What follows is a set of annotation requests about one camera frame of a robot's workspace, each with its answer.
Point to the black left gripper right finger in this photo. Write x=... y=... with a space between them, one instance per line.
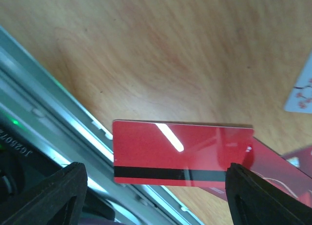
x=254 y=201

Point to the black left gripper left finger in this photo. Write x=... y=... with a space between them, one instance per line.
x=57 y=200

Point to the white card under arm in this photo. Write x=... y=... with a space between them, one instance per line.
x=300 y=97

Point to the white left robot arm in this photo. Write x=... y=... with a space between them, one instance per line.
x=56 y=173

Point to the red VIP card near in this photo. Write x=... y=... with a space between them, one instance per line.
x=258 y=158

